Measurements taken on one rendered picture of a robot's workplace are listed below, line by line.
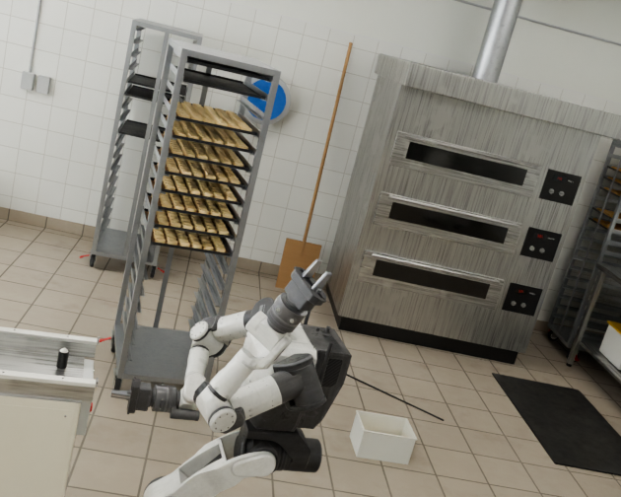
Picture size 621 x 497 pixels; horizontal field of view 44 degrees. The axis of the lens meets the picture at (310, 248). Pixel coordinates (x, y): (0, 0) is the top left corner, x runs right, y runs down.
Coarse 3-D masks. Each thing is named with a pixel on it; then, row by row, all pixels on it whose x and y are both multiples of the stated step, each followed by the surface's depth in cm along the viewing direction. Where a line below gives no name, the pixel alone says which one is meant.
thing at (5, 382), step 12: (0, 372) 221; (12, 372) 222; (24, 372) 224; (0, 384) 221; (12, 384) 222; (24, 384) 222; (36, 384) 223; (48, 384) 224; (60, 384) 225; (72, 384) 226; (84, 384) 227; (96, 384) 228; (48, 396) 226; (60, 396) 226; (72, 396) 227; (84, 396) 228
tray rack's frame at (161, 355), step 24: (168, 48) 410; (192, 48) 368; (168, 72) 414; (264, 72) 366; (144, 168) 429; (144, 192) 431; (168, 264) 451; (120, 312) 450; (120, 336) 438; (144, 336) 446; (168, 336) 454; (144, 360) 417; (168, 360) 424; (120, 384) 406
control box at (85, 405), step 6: (84, 360) 253; (90, 360) 254; (84, 366) 249; (90, 366) 250; (84, 372) 245; (90, 372) 246; (84, 378) 242; (90, 378) 243; (84, 402) 233; (90, 402) 234; (84, 408) 234; (84, 414) 234; (78, 420) 234; (84, 420) 235; (78, 426) 235; (84, 426) 236; (78, 432) 236; (84, 432) 236
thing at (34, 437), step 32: (0, 352) 244; (32, 352) 249; (0, 416) 223; (32, 416) 225; (64, 416) 227; (0, 448) 226; (32, 448) 228; (64, 448) 231; (0, 480) 229; (32, 480) 232; (64, 480) 234
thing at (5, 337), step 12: (0, 336) 246; (12, 336) 247; (24, 336) 248; (36, 336) 249; (48, 336) 250; (60, 336) 251; (72, 336) 254; (84, 336) 256; (12, 348) 248; (24, 348) 249; (36, 348) 250; (48, 348) 251; (60, 348) 252; (72, 348) 253; (84, 348) 254
